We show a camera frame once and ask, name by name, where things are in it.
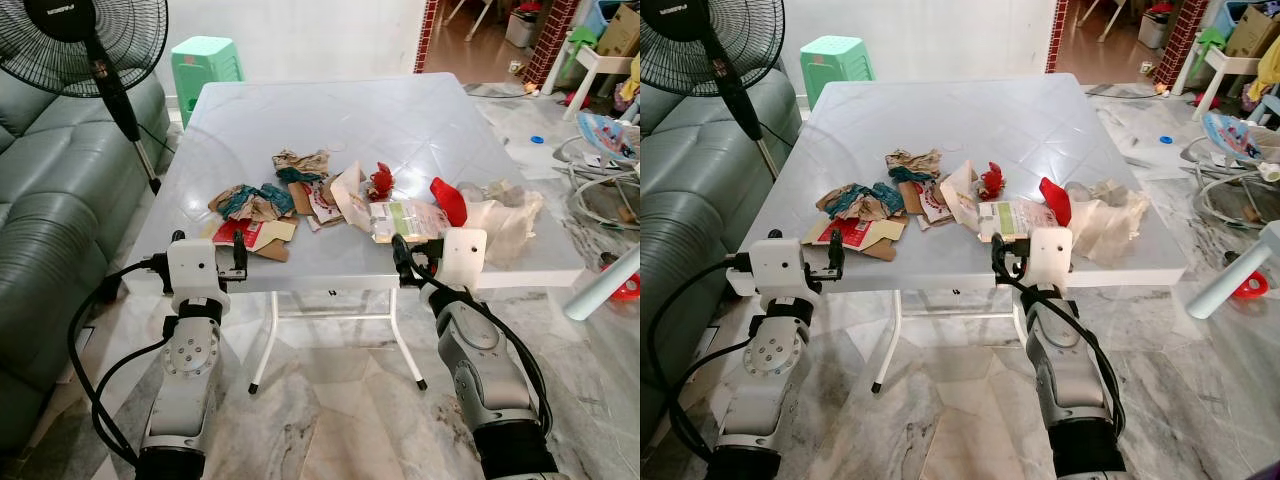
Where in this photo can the red and white cardboard pack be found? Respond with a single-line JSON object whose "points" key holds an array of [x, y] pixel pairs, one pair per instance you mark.
{"points": [[250, 236], [860, 233]]}

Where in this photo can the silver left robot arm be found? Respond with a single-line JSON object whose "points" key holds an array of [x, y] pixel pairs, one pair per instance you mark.
{"points": [[770, 360], [190, 360]]}

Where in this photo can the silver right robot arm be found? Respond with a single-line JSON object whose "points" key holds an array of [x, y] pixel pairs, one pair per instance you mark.
{"points": [[480, 370], [1065, 370]]}

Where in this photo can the clear bag with green label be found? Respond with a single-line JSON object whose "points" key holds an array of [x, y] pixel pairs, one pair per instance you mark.
{"points": [[405, 218], [1015, 218]]}

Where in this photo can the crumpled brown and teal paper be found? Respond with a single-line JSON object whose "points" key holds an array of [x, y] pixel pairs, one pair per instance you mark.
{"points": [[860, 198], [250, 200]]}

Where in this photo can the red plastic scrap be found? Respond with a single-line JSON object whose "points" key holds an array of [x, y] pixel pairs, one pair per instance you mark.
{"points": [[450, 200], [1056, 200]]}

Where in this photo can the crumpled red wrapper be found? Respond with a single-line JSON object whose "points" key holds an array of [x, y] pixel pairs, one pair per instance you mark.
{"points": [[990, 180], [381, 182]]}

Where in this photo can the beige paper sheet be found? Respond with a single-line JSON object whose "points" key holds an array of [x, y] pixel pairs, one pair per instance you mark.
{"points": [[962, 190], [352, 195]]}

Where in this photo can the red printed white wrapper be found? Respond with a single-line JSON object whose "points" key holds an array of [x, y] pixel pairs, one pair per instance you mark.
{"points": [[935, 203], [320, 205]]}

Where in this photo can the beige plastic bag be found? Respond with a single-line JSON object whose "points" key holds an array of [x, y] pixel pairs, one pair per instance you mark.
{"points": [[1115, 215], [505, 220]]}

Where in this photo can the white folding table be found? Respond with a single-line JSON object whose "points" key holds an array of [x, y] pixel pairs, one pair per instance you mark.
{"points": [[1000, 120], [400, 120]]}

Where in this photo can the grey-green leather sofa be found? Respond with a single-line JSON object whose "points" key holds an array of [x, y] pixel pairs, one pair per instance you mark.
{"points": [[60, 180], [690, 200]]}

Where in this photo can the mint green plastic stool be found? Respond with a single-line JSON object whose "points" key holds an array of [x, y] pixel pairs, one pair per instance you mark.
{"points": [[205, 65], [835, 60]]}

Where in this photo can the small red round toy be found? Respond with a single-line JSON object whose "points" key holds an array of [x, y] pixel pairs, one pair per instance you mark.
{"points": [[1250, 289], [625, 291]]}

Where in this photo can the baby bouncer seat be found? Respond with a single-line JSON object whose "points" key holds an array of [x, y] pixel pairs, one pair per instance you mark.
{"points": [[605, 135], [1230, 135]]}

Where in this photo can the black standing fan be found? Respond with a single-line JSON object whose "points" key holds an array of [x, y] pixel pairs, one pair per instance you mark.
{"points": [[90, 30], [690, 40]]}

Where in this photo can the yellow cloth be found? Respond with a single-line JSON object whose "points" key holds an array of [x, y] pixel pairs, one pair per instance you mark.
{"points": [[1262, 82], [632, 80]]}

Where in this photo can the white side table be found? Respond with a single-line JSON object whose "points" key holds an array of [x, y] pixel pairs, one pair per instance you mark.
{"points": [[600, 62], [1230, 62]]}

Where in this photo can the brown cardboard box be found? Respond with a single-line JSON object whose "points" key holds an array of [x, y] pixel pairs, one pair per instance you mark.
{"points": [[1255, 30], [620, 35]]}

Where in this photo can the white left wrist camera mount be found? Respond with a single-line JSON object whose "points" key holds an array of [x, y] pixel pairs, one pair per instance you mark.
{"points": [[195, 262], [778, 262]]}

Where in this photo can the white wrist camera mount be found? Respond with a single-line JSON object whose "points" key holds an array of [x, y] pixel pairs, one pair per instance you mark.
{"points": [[778, 262], [1050, 255], [195, 262], [465, 255]]}

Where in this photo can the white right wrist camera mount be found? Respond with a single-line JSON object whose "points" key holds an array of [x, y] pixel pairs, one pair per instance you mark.
{"points": [[1050, 255], [465, 255]]}

